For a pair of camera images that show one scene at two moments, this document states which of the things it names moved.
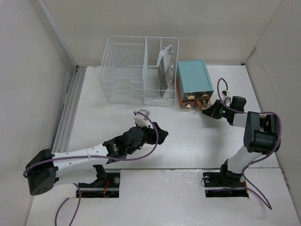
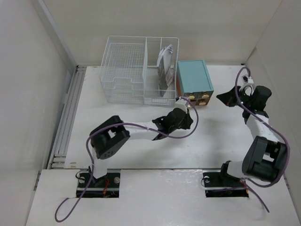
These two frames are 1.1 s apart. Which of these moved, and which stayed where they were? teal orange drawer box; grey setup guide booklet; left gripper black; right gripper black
Moved: right gripper black; left gripper black
Stayed: teal orange drawer box; grey setup guide booklet
